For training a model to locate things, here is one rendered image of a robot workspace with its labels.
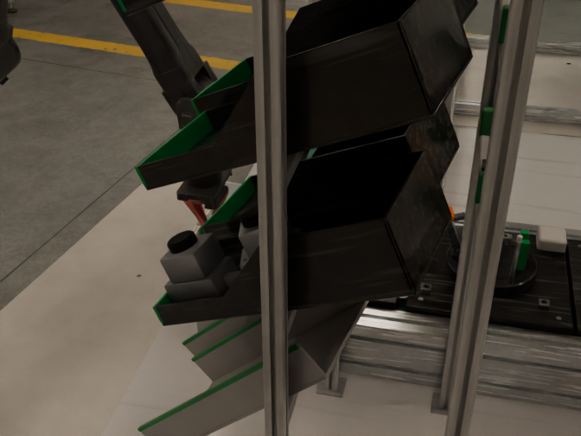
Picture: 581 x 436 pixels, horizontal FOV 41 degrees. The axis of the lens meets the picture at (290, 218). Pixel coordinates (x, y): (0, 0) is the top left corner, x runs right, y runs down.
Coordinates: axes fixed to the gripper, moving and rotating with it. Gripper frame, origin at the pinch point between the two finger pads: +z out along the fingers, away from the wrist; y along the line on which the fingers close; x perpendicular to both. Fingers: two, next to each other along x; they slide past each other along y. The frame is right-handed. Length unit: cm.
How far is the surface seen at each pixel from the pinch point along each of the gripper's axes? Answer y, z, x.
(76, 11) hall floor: 381, 96, 231
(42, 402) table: -34.0, 11.7, 15.0
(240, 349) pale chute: -37.5, -8.5, -17.3
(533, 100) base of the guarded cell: 94, 11, -58
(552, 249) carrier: 6, 0, -57
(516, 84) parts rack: -54, -52, -43
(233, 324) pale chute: -35.0, -9.9, -15.6
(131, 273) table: -1.4, 11.6, 14.9
